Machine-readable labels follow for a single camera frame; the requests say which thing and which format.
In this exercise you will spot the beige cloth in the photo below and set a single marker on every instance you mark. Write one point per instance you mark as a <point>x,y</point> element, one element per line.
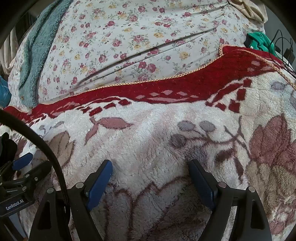
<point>252,11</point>

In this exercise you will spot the blue bag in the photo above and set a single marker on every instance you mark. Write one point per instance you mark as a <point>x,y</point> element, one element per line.
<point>4,92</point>

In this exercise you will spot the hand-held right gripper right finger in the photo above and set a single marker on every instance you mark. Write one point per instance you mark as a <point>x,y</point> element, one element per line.
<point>203,185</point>

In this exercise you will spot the teal fleece blanket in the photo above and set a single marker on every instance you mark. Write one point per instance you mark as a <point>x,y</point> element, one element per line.
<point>39,46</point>

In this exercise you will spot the beige curtain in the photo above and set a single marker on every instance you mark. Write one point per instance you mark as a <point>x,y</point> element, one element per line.
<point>10,53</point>

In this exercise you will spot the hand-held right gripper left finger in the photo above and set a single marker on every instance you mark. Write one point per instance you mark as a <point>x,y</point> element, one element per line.
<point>99,185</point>

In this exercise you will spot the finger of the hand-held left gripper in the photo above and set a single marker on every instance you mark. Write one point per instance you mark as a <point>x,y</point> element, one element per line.
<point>22,161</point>
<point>37,173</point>

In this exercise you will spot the floral bedsheet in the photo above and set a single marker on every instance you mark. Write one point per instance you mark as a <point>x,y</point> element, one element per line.
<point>138,46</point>

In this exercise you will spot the red and white plush blanket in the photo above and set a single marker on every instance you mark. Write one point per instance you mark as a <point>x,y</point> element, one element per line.
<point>150,139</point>

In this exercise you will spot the green cloth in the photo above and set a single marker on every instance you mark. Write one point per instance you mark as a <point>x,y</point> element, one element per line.
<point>261,40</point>

